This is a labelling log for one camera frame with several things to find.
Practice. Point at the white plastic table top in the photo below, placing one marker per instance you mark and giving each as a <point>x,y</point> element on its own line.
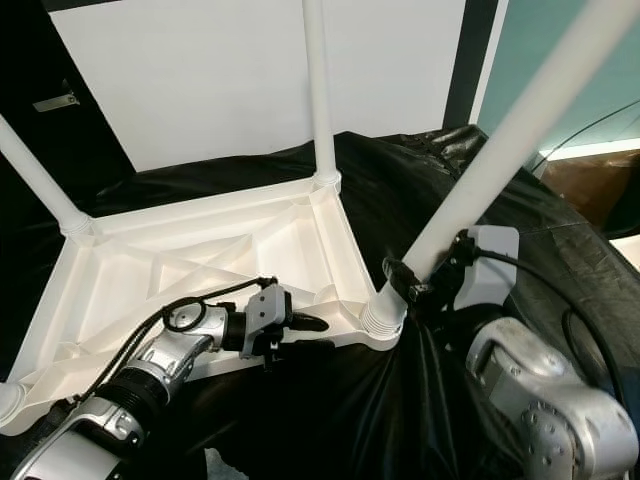
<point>180,260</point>

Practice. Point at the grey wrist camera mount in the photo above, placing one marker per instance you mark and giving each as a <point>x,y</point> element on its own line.
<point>268,308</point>
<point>488,262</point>

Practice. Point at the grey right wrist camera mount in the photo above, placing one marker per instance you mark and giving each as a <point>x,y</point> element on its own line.
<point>488,262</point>

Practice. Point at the black plastic cover sheet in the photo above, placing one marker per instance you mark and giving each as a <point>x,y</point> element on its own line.
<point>360,400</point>

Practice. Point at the white plastic table leg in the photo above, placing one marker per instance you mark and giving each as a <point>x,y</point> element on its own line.
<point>50,185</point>
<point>510,130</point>
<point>10,400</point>
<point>320,90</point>

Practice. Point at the black vertical wall strip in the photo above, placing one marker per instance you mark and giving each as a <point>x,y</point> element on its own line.
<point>470,60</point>

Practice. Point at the black door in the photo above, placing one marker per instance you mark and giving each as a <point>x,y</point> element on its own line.
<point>50,100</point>

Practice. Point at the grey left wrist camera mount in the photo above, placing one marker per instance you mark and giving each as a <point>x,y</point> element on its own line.
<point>268,308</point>

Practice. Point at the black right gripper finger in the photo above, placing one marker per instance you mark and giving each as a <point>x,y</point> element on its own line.
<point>403,278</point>

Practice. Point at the brown wooden furniture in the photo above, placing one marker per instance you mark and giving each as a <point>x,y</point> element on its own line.
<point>600,185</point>

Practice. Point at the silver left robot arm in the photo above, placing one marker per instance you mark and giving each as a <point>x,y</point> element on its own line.
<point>160,365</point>

